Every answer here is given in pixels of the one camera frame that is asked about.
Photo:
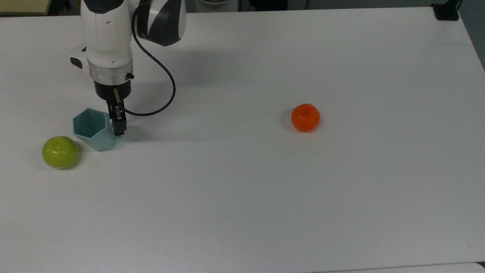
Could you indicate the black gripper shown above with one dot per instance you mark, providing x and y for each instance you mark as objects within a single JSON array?
[{"x": 111, "y": 90}]

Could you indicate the orange tangerine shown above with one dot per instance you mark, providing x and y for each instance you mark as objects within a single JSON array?
[{"x": 305, "y": 117}]

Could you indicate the green apple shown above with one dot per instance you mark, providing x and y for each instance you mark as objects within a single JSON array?
[{"x": 60, "y": 152}]

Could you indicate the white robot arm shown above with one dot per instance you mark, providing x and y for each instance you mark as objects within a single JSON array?
[{"x": 108, "y": 34}]

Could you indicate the teal hexagonal mug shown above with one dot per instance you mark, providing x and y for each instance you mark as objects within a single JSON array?
[{"x": 93, "y": 129}]

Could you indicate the tan wooden board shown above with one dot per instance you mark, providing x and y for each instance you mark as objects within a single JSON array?
[{"x": 22, "y": 7}]

